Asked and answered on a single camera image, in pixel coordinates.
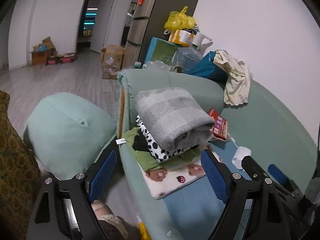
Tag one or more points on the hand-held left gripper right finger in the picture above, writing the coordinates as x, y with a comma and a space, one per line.
213, 177

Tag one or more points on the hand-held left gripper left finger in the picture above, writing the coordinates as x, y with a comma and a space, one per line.
103, 175

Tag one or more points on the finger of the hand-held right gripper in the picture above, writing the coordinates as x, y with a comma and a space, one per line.
255, 166
276, 173

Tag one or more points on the grey knit sweater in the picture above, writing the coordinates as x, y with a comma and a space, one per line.
172, 117

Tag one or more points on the white cup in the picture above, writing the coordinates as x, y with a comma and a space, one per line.
241, 156

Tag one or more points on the blue sheet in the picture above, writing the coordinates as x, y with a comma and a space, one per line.
195, 210

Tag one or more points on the bear print white blanket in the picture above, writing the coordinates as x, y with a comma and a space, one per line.
172, 180

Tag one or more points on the green garment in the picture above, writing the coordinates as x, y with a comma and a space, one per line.
142, 155

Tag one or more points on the mint green sofa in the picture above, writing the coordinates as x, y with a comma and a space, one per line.
262, 120

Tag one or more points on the red snack packet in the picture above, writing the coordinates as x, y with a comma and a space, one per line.
219, 125

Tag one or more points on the person's speckled knit garment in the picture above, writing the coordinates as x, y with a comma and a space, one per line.
110, 227

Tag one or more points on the mint green ottoman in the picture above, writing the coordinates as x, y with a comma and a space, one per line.
67, 132

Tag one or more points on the black white spotted garment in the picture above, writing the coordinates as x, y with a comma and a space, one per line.
155, 150

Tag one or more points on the yellow plastic item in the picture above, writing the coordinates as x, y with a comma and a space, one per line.
143, 230

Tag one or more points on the cream printed cloth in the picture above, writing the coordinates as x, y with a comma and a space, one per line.
236, 80

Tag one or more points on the sunflower print blanket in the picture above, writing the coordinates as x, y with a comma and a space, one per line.
15, 167

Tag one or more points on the blue fabric bag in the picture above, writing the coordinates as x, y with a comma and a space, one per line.
207, 67

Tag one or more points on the stickered cardboard box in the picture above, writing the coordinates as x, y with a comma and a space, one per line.
112, 60

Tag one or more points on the red toy car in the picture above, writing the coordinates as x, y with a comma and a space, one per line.
52, 60
67, 58

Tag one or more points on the clear plastic bag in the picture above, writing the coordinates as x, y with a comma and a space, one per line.
186, 57

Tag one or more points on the large green box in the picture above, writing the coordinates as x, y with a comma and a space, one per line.
160, 51

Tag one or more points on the open cardboard box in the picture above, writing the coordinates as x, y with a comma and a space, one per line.
42, 52

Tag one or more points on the yellow white package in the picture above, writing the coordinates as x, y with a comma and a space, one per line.
181, 37

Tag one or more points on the white door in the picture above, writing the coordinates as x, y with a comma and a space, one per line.
103, 20

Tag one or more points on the yellow plastic bag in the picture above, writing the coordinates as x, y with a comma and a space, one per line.
178, 20

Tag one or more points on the grey refrigerator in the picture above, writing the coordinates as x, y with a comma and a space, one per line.
160, 15

